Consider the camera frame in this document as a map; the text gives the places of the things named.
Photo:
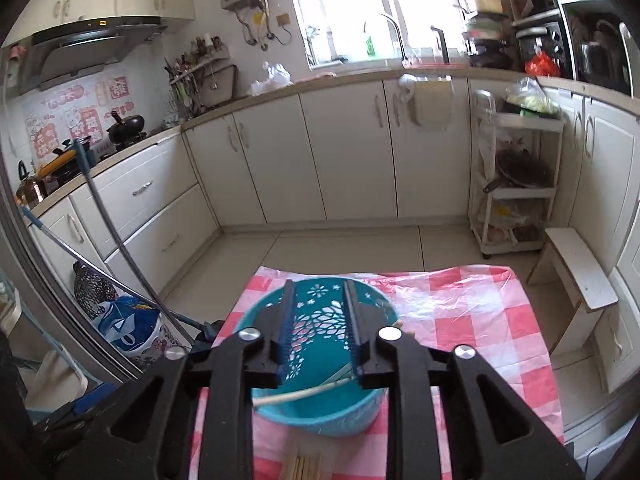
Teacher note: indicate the wall utensil rack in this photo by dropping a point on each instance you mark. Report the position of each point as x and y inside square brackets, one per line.
[203, 78]

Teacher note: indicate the red checkered plastic tablecloth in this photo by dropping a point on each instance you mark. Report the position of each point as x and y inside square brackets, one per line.
[482, 306]

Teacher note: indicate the red plastic bag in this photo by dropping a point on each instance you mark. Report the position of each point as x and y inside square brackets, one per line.
[542, 65]

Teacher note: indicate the teal perforated plastic bin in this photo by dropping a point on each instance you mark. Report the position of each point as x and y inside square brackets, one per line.
[319, 348]

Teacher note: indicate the black wok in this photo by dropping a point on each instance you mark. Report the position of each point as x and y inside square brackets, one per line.
[126, 131]

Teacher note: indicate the blue white bag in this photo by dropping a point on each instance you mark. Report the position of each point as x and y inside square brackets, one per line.
[131, 327]

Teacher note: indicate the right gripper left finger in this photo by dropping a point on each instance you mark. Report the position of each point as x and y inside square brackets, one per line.
[189, 416]

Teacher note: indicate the range hood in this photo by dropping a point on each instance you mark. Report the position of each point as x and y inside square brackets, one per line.
[73, 50]

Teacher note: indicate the hanging trash bin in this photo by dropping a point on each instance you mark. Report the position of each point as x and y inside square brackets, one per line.
[429, 100]

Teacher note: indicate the chrome kitchen faucet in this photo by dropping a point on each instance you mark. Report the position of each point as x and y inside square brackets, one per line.
[401, 42]

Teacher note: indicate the white plastic bag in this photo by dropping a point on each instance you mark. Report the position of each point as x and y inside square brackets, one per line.
[277, 77]

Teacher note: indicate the white step stool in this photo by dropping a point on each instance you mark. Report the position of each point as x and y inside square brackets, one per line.
[565, 257]

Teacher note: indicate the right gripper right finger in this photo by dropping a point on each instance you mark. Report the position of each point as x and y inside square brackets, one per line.
[491, 432]

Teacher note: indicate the blue dustpan with handle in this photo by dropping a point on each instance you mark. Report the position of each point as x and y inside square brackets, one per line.
[176, 319]

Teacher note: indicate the white rolling kitchen cart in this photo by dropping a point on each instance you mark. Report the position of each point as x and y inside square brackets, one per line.
[516, 155]

